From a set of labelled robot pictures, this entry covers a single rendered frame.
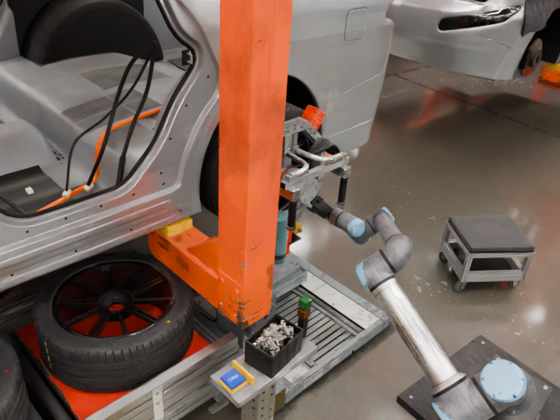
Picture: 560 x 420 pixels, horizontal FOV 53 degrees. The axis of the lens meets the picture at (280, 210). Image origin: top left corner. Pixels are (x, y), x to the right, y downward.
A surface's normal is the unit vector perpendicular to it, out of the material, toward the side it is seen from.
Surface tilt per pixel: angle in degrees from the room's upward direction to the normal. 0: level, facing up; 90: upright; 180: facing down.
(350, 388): 0
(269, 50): 90
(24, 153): 55
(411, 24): 87
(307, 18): 90
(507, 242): 0
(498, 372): 38
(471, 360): 0
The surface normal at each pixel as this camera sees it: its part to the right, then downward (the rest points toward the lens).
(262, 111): 0.69, 0.42
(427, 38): -0.60, 0.42
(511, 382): -0.36, -0.44
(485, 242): 0.06, -0.85
